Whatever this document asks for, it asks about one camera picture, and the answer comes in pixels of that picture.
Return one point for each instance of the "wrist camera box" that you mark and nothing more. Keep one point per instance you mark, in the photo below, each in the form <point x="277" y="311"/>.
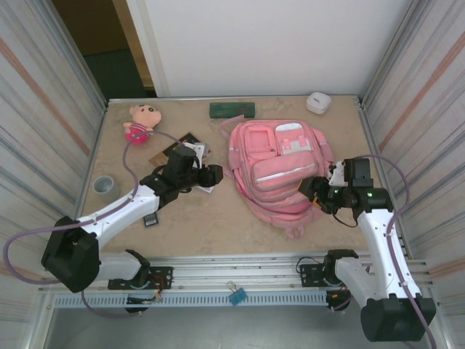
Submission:
<point x="194" y="149"/>
<point x="337" y="174"/>

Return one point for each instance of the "brown book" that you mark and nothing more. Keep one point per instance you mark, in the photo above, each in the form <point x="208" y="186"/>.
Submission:
<point x="160" y="159"/>

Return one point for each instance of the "small dark card holder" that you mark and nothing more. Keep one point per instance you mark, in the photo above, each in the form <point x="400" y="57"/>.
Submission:
<point x="152" y="221"/>

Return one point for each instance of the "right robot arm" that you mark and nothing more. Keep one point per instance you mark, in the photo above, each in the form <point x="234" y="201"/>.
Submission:
<point x="381" y="247"/>

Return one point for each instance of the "aluminium table frame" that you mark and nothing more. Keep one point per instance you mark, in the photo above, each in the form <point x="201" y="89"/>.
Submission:
<point x="236" y="270"/>

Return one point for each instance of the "white door frame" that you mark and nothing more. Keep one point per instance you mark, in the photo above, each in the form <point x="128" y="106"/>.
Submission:
<point x="152" y="54"/>

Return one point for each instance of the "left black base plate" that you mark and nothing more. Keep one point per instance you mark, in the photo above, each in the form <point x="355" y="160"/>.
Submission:
<point x="161" y="278"/>

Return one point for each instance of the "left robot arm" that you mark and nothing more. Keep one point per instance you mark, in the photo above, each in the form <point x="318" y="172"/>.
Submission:
<point x="120" y="214"/>

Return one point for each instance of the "pink backpack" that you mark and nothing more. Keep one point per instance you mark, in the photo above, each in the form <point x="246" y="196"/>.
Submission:
<point x="276" y="171"/>

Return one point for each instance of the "grey tape roll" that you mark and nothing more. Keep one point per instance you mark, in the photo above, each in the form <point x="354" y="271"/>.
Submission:
<point x="107" y="191"/>

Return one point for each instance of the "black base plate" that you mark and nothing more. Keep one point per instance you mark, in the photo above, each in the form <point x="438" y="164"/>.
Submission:
<point x="310" y="274"/>
<point x="161" y="278"/>

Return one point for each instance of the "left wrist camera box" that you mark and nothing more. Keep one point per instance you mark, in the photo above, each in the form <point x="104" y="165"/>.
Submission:
<point x="194" y="149"/>

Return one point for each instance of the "pink plush doll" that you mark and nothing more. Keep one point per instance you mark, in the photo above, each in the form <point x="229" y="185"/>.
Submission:
<point x="140" y="125"/>

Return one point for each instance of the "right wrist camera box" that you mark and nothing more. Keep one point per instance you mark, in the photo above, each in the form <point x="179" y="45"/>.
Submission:
<point x="337" y="174"/>

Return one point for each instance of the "blue binder clip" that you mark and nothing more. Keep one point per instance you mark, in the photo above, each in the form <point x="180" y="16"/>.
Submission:
<point x="237" y="296"/>

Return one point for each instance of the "green pencil case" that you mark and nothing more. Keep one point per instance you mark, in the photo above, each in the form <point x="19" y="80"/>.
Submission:
<point x="232" y="110"/>

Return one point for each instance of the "small white case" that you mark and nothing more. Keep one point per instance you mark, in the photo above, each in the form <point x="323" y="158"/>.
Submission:
<point x="318" y="103"/>

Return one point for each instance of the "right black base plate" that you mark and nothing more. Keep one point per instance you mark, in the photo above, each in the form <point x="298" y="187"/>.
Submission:
<point x="310" y="274"/>

